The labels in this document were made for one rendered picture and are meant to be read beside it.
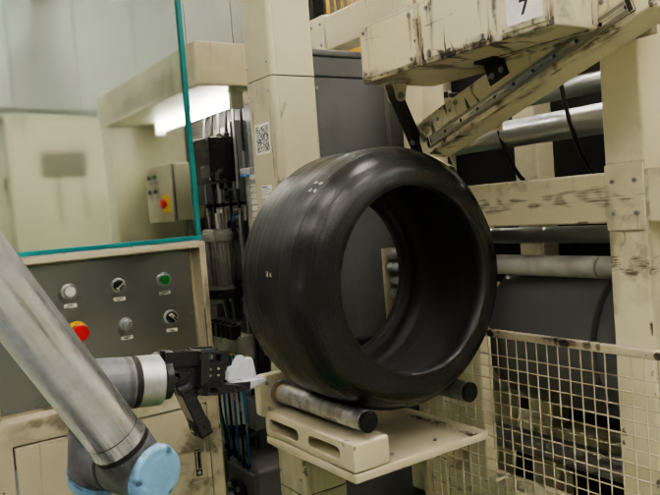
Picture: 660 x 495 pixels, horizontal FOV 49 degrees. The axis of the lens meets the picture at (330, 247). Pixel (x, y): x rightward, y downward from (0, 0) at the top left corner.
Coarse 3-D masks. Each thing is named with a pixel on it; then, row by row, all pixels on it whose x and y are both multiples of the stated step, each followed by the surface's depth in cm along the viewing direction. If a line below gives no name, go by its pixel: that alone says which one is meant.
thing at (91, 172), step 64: (0, 0) 163; (64, 0) 171; (128, 0) 179; (0, 64) 163; (64, 64) 171; (128, 64) 179; (0, 128) 163; (64, 128) 171; (128, 128) 179; (0, 192) 163; (64, 192) 171; (128, 192) 180; (192, 192) 189
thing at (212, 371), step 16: (160, 352) 130; (176, 352) 128; (192, 352) 130; (208, 352) 130; (224, 352) 132; (176, 368) 129; (192, 368) 130; (208, 368) 130; (224, 368) 133; (176, 384) 128; (192, 384) 130; (208, 384) 130
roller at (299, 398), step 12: (288, 384) 168; (276, 396) 168; (288, 396) 163; (300, 396) 160; (312, 396) 157; (324, 396) 155; (300, 408) 160; (312, 408) 155; (324, 408) 151; (336, 408) 148; (348, 408) 146; (360, 408) 144; (336, 420) 148; (348, 420) 144; (360, 420) 141; (372, 420) 142
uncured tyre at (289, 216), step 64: (320, 192) 138; (384, 192) 142; (448, 192) 151; (256, 256) 146; (320, 256) 134; (448, 256) 176; (256, 320) 148; (320, 320) 135; (448, 320) 173; (320, 384) 143; (384, 384) 142; (448, 384) 154
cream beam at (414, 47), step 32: (448, 0) 156; (480, 0) 149; (544, 0) 136; (576, 0) 138; (384, 32) 175; (416, 32) 166; (448, 32) 157; (480, 32) 149; (512, 32) 143; (544, 32) 141; (576, 32) 144; (384, 64) 176; (416, 64) 167; (448, 64) 167
